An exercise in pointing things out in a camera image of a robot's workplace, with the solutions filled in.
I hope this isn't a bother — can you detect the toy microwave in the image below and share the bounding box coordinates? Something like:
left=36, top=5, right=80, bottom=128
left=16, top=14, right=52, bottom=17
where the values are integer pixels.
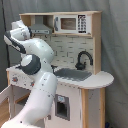
left=54, top=14, right=91, bottom=34

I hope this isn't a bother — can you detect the wooden toy kitchen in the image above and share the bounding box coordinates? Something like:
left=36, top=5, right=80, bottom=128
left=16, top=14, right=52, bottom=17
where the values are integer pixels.
left=6, top=11, right=114, bottom=128

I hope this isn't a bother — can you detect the dishwasher door with window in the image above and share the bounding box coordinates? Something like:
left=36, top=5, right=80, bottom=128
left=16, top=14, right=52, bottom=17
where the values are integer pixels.
left=49, top=88, right=81, bottom=128

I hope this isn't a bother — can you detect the black toy faucet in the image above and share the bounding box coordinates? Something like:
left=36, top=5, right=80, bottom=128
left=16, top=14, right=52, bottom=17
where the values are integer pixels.
left=75, top=51, right=93, bottom=70

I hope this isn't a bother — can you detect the white oven door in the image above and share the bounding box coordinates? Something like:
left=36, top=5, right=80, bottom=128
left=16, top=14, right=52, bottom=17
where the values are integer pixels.
left=0, top=86, right=13, bottom=104

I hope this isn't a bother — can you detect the grey range hood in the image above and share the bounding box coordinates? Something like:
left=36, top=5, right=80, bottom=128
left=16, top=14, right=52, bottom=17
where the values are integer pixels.
left=30, top=15, right=52, bottom=34

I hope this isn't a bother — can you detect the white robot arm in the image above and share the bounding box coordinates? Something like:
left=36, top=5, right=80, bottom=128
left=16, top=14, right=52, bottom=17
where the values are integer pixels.
left=1, top=20, right=57, bottom=128

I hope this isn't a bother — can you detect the grey toy sink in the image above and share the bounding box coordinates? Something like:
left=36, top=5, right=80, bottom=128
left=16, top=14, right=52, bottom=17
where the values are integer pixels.
left=54, top=68, right=92, bottom=81

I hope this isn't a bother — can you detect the left stove knob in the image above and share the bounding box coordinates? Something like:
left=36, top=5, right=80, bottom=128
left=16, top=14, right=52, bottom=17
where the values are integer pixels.
left=12, top=77, right=18, bottom=82

